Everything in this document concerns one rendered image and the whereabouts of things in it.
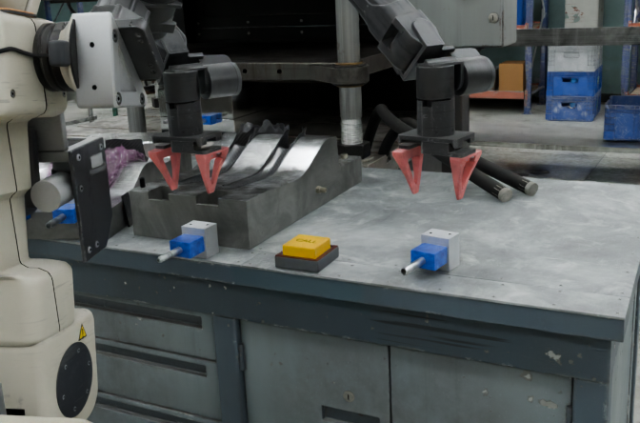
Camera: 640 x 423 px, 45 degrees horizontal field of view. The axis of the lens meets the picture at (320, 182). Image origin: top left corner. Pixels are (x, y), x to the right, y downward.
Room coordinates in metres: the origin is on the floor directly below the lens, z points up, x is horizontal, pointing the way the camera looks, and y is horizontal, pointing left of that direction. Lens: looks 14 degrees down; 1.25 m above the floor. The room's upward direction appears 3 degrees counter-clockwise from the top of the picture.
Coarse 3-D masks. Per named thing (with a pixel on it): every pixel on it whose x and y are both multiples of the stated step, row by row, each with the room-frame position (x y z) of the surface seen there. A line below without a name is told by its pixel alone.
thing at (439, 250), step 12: (432, 240) 1.15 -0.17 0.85; (444, 240) 1.14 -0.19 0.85; (456, 240) 1.15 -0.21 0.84; (420, 252) 1.12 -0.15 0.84; (432, 252) 1.11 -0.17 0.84; (444, 252) 1.13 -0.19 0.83; (456, 252) 1.15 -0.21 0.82; (420, 264) 1.10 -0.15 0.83; (432, 264) 1.10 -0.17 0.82; (444, 264) 1.13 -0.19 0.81; (456, 264) 1.15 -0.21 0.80
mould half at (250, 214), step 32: (256, 160) 1.56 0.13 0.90; (288, 160) 1.53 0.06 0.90; (320, 160) 1.54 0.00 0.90; (352, 160) 1.68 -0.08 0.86; (192, 192) 1.35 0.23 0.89; (256, 192) 1.33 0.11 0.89; (288, 192) 1.41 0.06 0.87; (160, 224) 1.37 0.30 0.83; (224, 224) 1.30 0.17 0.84; (256, 224) 1.31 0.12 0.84; (288, 224) 1.41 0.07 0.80
